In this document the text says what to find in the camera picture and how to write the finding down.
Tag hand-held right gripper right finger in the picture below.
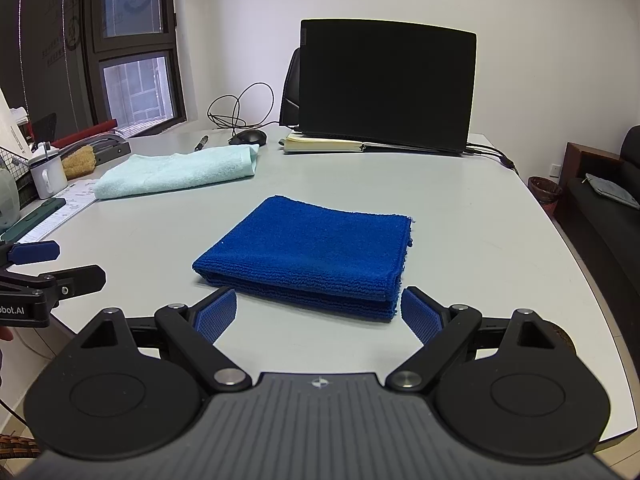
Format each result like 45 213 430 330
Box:
386 286 576 392

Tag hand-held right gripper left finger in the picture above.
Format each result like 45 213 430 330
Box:
65 286 253 393

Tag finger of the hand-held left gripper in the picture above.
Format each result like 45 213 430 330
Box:
0 240 61 267
0 264 107 303

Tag dark blue towel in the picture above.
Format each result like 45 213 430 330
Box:
192 195 415 323

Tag light blue towel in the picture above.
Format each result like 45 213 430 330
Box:
93 143 261 200

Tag dark green phone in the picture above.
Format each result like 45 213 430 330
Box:
0 198 67 242

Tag printed paper documents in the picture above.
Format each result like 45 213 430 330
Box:
17 177 101 245

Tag pale green round jar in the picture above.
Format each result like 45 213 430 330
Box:
0 167 22 231

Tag white mug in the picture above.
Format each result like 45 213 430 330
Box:
28 141 68 200

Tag yellow sponge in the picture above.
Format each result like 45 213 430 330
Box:
61 145 97 180

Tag white paper packets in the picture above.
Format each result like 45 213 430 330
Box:
0 85 32 161

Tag red folder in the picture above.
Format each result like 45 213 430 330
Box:
52 119 118 148

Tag brown wicker chair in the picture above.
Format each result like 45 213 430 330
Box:
0 430 41 461

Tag grey file stack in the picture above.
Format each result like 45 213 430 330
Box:
90 130 132 165

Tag woven wastebasket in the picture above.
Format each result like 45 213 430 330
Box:
527 176 563 218

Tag black computer mouse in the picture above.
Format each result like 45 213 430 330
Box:
228 129 268 146

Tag notebook with cream pages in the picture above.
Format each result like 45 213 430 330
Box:
282 131 381 155

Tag dark framed window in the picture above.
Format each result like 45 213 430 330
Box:
80 0 188 140

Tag dark sofa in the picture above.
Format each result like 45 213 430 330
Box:
555 125 640 331

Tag grey cushion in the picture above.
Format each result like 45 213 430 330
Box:
584 173 640 210

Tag black laptop screen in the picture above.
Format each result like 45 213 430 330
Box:
298 18 477 156

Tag black office chair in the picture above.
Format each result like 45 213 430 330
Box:
278 46 306 128

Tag black wire basket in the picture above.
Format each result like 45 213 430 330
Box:
0 145 38 206

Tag black laptop cables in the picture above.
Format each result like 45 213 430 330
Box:
462 142 521 176

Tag black mouse cable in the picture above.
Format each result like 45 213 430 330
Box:
206 81 281 133

